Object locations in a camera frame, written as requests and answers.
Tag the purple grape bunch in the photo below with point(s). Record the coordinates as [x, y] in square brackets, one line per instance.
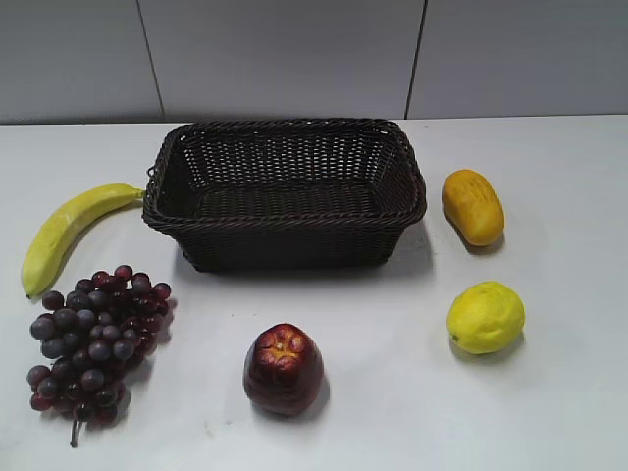
[92, 337]

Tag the black wicker basket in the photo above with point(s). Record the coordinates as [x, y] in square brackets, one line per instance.
[285, 194]

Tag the red apple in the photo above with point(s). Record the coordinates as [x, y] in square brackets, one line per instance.
[283, 371]

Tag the orange mango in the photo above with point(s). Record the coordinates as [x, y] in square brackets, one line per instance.
[472, 205]

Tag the yellow lemon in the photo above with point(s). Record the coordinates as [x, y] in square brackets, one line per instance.
[486, 318]

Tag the yellow banana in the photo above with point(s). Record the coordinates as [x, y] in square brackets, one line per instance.
[45, 255]

